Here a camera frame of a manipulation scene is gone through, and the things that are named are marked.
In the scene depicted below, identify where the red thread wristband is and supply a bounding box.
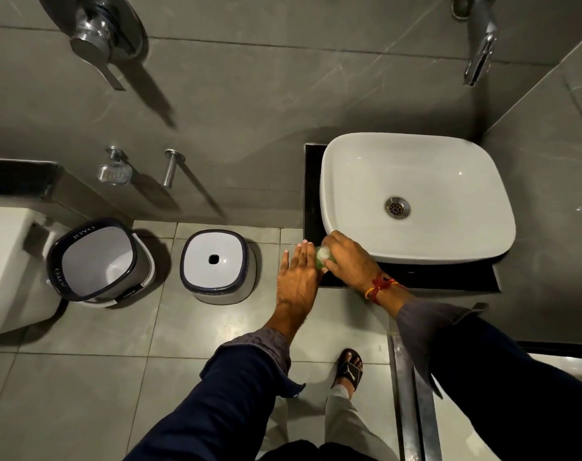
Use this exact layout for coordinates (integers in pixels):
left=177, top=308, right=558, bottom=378
left=364, top=272, right=401, bottom=306

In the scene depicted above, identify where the person's left forearm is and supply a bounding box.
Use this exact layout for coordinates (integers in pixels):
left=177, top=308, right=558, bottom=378
left=124, top=302, right=307, bottom=461

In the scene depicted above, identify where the white ceramic wash basin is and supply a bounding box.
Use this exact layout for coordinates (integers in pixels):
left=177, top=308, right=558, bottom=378
left=319, top=132, right=517, bottom=265

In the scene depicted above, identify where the black sandal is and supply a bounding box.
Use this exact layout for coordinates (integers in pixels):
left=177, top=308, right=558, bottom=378
left=331, top=348, right=364, bottom=392

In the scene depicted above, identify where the white wall-hung toilet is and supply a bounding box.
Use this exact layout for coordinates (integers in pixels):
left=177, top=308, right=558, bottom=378
left=0, top=206, right=72, bottom=342

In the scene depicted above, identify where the person's right hand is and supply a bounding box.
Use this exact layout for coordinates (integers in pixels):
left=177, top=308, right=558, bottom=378
left=321, top=230, right=384, bottom=296

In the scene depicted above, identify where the chrome wall basin tap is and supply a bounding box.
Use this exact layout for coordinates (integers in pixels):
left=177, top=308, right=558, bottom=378
left=451, top=0, right=499, bottom=87

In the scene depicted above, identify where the chrome wall spout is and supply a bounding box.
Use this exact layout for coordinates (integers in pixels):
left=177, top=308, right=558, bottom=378
left=162, top=148, right=186, bottom=190

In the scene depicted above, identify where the person's right forearm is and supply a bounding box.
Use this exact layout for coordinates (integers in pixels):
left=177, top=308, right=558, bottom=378
left=372, top=282, right=582, bottom=461

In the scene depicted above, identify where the small green bottle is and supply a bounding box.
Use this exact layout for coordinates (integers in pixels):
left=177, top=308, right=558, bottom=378
left=315, top=246, right=338, bottom=271

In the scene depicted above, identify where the chrome basin drain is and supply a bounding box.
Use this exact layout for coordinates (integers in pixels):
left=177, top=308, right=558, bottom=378
left=384, top=197, right=411, bottom=220

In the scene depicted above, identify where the black stone counter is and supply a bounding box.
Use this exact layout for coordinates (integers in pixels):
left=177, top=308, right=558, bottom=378
left=303, top=142, right=501, bottom=294

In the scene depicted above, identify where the steel floor threshold strip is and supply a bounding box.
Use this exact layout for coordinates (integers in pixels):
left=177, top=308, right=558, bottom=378
left=386, top=331, right=443, bottom=461

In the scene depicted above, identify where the person's left hand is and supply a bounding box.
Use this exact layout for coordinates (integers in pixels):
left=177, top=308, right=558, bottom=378
left=276, top=240, right=323, bottom=328

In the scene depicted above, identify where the white bucket with dark rim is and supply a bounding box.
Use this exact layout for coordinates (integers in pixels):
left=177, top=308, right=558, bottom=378
left=45, top=218, right=157, bottom=309

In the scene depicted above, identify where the white plastic bath stool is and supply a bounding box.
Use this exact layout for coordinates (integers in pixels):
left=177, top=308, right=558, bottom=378
left=179, top=229, right=257, bottom=306

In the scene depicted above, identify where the chrome shower mixer valve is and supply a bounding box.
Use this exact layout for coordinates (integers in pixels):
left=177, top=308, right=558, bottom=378
left=36, top=0, right=146, bottom=92

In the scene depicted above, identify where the person's leg in grey trousers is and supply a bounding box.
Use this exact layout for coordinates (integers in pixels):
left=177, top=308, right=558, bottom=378
left=256, top=384, right=400, bottom=461

